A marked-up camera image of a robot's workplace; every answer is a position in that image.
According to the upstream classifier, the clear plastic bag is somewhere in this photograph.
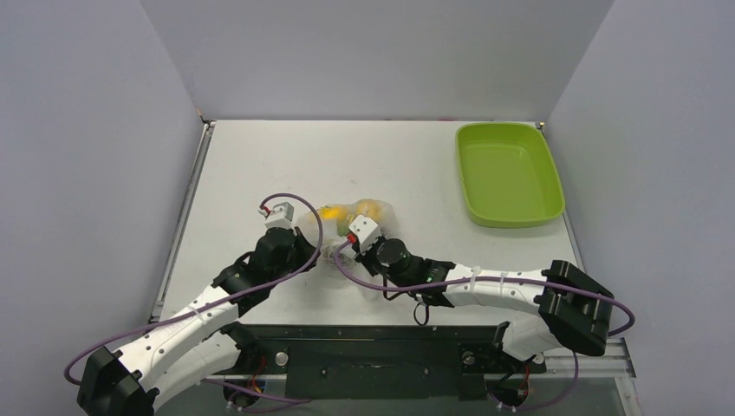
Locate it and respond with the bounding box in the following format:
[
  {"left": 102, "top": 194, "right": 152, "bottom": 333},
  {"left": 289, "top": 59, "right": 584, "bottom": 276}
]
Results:
[{"left": 295, "top": 200, "right": 400, "bottom": 269}]

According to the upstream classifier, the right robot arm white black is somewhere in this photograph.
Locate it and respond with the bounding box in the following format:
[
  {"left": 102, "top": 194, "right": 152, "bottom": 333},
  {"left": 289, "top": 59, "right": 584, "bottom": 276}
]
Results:
[{"left": 349, "top": 237, "right": 614, "bottom": 370}]

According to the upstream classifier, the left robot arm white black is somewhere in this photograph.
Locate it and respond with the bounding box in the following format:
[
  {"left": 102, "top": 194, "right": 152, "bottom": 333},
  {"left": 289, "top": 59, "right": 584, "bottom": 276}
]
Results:
[{"left": 76, "top": 228, "right": 319, "bottom": 415}]

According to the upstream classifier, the yellow fake fruit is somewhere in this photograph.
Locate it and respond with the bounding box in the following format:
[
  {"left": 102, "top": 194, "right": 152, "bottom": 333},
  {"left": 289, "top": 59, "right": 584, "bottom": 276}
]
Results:
[
  {"left": 317, "top": 205, "right": 350, "bottom": 222},
  {"left": 354, "top": 198, "right": 387, "bottom": 223}
]

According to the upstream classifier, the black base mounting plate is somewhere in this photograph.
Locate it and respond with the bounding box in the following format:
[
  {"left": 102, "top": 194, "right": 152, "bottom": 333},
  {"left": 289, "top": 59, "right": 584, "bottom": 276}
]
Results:
[{"left": 221, "top": 324, "right": 546, "bottom": 400}]

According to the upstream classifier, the green plastic tray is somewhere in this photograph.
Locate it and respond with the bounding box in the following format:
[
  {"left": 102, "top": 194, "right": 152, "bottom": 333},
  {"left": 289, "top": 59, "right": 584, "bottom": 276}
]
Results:
[{"left": 455, "top": 122, "right": 566, "bottom": 229}]

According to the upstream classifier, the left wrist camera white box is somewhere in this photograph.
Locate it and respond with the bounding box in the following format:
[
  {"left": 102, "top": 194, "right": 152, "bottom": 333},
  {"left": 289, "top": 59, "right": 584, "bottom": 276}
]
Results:
[{"left": 264, "top": 202, "right": 294, "bottom": 229}]

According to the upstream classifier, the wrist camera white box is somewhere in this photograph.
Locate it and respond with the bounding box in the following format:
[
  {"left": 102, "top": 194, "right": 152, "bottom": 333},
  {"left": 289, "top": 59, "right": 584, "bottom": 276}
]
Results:
[
  {"left": 347, "top": 215, "right": 381, "bottom": 254},
  {"left": 264, "top": 202, "right": 294, "bottom": 229}
]

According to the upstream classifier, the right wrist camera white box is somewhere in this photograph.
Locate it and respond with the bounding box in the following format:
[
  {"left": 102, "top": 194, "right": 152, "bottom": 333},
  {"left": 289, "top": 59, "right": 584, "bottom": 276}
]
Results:
[{"left": 347, "top": 215, "right": 381, "bottom": 254}]

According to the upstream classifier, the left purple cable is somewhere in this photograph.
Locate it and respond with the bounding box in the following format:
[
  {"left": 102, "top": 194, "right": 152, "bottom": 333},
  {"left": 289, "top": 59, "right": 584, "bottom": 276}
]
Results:
[{"left": 62, "top": 193, "right": 324, "bottom": 387}]

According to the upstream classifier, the purple cable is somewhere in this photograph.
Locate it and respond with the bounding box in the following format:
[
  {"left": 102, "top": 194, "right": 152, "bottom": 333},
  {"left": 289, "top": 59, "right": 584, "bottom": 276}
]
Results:
[
  {"left": 331, "top": 239, "right": 636, "bottom": 338},
  {"left": 62, "top": 193, "right": 324, "bottom": 387}
]

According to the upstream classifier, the aluminium table rail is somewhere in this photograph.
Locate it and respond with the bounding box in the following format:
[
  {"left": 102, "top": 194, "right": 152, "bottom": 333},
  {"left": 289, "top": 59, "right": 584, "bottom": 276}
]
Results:
[{"left": 148, "top": 120, "right": 217, "bottom": 323}]

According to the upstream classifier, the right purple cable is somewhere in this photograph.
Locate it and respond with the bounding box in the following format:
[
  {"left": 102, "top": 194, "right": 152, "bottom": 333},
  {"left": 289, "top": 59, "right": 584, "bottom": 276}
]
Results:
[{"left": 331, "top": 239, "right": 636, "bottom": 338}]

